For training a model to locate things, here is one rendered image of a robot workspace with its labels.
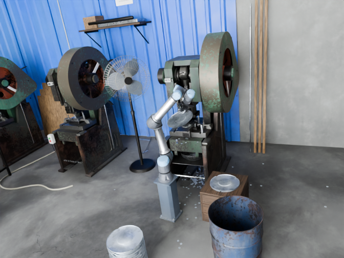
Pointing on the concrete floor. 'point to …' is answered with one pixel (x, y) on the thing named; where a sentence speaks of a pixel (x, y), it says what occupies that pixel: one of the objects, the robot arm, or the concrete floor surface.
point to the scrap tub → (236, 227)
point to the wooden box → (207, 191)
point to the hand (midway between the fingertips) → (182, 111)
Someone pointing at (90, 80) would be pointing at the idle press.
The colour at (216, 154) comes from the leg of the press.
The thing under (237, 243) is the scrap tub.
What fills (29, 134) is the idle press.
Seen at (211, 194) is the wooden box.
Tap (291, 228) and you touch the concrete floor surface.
